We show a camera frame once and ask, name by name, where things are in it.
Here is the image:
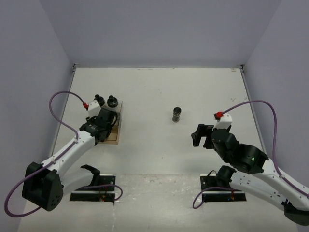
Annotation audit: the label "black-knob bottle brown contents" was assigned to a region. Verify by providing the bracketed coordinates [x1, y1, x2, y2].
[94, 94, 105, 107]

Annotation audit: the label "black-knob bottle white contents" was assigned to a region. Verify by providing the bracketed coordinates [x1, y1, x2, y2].
[107, 95, 119, 108]

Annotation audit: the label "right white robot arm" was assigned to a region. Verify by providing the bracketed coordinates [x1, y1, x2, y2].
[191, 124, 309, 226]

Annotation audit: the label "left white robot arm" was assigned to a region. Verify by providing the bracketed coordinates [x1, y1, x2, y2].
[22, 108, 118, 211]

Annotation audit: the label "clear plastic bin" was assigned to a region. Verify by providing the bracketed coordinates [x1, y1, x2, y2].
[113, 100, 123, 114]

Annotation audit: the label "black lid pepper jar right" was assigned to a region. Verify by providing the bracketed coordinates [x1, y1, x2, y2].
[172, 107, 182, 123]

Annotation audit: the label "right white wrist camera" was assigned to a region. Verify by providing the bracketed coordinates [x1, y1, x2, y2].
[213, 112, 232, 130]

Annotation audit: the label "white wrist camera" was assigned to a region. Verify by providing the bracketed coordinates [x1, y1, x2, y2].
[213, 112, 232, 130]
[88, 100, 101, 118]

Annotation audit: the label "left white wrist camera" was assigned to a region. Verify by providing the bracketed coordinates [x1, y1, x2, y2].
[88, 100, 101, 118]

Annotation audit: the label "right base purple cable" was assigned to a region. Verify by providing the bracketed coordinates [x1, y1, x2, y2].
[192, 185, 239, 209]

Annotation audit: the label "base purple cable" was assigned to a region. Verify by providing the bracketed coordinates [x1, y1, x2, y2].
[74, 184, 123, 201]
[192, 185, 239, 209]

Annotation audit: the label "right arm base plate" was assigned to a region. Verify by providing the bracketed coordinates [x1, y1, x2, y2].
[200, 173, 247, 203]

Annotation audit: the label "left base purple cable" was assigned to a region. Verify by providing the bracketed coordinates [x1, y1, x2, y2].
[74, 184, 123, 201]

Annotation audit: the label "left aluminium table rail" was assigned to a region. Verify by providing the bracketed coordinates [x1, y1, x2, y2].
[48, 64, 76, 157]

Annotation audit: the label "aluminium table rail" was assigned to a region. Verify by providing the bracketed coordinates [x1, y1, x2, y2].
[48, 64, 76, 157]
[236, 63, 266, 145]

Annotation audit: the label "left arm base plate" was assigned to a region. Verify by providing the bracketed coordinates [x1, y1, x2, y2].
[70, 174, 116, 203]

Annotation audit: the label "right aluminium table rail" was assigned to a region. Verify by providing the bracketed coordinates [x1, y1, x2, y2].
[236, 63, 266, 145]

